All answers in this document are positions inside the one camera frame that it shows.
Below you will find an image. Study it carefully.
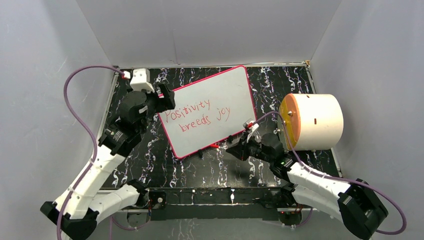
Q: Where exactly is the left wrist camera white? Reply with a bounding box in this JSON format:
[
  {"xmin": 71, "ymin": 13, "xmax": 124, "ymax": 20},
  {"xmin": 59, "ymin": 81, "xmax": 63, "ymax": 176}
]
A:
[{"xmin": 130, "ymin": 68, "xmax": 155, "ymax": 93}]

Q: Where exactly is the purple cable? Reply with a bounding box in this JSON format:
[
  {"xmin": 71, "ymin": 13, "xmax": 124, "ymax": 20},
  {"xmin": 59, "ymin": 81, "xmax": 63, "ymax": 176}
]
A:
[
  {"xmin": 56, "ymin": 65, "xmax": 150, "ymax": 240},
  {"xmin": 245, "ymin": 111, "xmax": 408, "ymax": 235}
]

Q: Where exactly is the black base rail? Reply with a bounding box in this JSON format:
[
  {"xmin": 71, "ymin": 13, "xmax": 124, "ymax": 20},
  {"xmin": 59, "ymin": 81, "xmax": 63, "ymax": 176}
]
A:
[{"xmin": 149, "ymin": 187, "xmax": 311, "ymax": 225}]

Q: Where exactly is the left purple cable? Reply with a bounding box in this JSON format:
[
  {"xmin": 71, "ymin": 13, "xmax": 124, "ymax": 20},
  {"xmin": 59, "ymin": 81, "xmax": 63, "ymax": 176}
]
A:
[{"xmin": 56, "ymin": 65, "xmax": 150, "ymax": 240}]

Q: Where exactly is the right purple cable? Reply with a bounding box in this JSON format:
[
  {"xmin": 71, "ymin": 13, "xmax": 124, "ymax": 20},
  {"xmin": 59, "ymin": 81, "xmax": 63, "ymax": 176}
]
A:
[{"xmin": 245, "ymin": 111, "xmax": 408, "ymax": 235}]

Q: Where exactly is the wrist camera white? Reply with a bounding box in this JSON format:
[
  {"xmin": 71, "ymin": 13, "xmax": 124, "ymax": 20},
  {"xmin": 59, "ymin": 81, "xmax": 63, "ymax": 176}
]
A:
[
  {"xmin": 243, "ymin": 120, "xmax": 259, "ymax": 143},
  {"xmin": 130, "ymin": 68, "xmax": 155, "ymax": 93}
]

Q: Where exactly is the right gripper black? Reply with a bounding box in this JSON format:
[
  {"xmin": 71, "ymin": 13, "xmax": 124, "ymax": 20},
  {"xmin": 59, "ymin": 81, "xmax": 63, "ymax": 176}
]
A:
[{"xmin": 226, "ymin": 132, "xmax": 273, "ymax": 164}]

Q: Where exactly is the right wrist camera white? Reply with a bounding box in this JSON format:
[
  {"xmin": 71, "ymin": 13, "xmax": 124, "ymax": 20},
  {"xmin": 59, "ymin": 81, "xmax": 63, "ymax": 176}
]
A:
[{"xmin": 243, "ymin": 120, "xmax": 259, "ymax": 143}]

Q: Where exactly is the pink framed whiteboard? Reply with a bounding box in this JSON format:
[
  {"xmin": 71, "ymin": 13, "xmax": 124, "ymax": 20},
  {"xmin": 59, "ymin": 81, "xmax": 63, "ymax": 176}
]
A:
[{"xmin": 159, "ymin": 65, "xmax": 257, "ymax": 159}]

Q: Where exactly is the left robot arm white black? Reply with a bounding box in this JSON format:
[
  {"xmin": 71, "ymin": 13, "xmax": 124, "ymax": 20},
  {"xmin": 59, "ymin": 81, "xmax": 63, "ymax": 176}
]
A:
[{"xmin": 40, "ymin": 83, "xmax": 176, "ymax": 240}]

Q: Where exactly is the aluminium frame rail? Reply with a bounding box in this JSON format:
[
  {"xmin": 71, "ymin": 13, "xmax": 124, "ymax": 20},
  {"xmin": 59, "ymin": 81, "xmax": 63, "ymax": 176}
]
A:
[{"xmin": 65, "ymin": 188, "xmax": 364, "ymax": 214}]

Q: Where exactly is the white cylinder orange end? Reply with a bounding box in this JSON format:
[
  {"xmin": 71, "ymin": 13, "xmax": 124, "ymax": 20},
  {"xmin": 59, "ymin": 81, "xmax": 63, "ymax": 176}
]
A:
[{"xmin": 277, "ymin": 93, "xmax": 344, "ymax": 151}]

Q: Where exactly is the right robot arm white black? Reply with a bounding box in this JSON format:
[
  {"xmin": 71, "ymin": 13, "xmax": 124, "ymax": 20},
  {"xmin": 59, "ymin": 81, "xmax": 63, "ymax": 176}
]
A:
[{"xmin": 226, "ymin": 133, "xmax": 389, "ymax": 240}]

